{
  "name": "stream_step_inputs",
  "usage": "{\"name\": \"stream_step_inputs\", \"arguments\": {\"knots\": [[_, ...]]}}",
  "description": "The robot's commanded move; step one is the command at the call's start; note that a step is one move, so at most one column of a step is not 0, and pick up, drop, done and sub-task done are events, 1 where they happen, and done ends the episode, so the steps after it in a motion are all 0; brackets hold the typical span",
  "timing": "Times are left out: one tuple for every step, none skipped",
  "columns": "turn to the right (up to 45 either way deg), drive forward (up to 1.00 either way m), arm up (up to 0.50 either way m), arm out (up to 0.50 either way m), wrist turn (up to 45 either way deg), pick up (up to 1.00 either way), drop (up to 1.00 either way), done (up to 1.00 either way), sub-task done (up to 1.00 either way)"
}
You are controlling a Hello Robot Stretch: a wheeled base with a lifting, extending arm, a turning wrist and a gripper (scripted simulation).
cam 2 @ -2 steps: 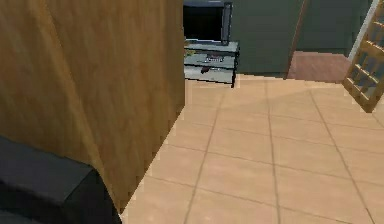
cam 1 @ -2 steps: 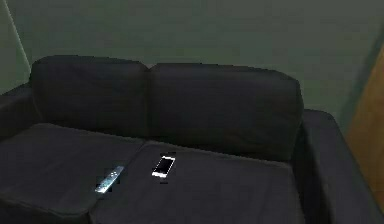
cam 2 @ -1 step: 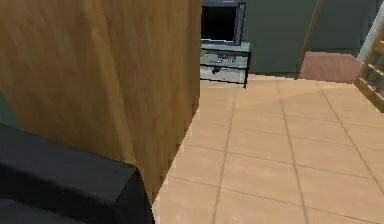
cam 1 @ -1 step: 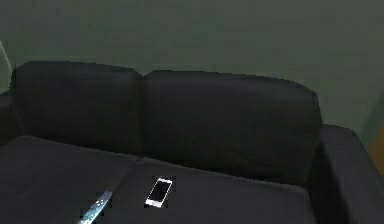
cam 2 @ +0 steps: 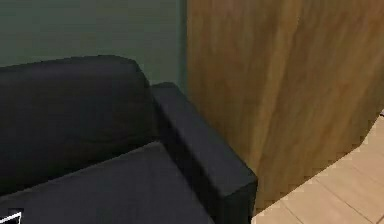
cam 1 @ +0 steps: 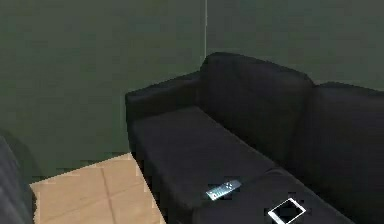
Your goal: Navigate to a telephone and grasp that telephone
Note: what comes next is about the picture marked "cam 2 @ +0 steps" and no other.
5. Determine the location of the black sofa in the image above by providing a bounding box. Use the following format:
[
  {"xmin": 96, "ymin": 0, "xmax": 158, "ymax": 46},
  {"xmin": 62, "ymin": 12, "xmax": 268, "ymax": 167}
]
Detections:
[{"xmin": 0, "ymin": 54, "xmax": 259, "ymax": 224}]

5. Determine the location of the brown wooden cupboard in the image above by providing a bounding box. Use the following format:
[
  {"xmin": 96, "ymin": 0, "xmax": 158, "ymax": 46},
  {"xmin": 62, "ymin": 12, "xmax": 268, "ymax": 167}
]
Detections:
[{"xmin": 185, "ymin": 0, "xmax": 384, "ymax": 215}]

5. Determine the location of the black white-edged flat object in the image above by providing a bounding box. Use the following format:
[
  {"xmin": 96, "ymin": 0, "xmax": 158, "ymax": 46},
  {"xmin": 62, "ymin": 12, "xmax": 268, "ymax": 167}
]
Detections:
[{"xmin": 0, "ymin": 209, "xmax": 24, "ymax": 224}]

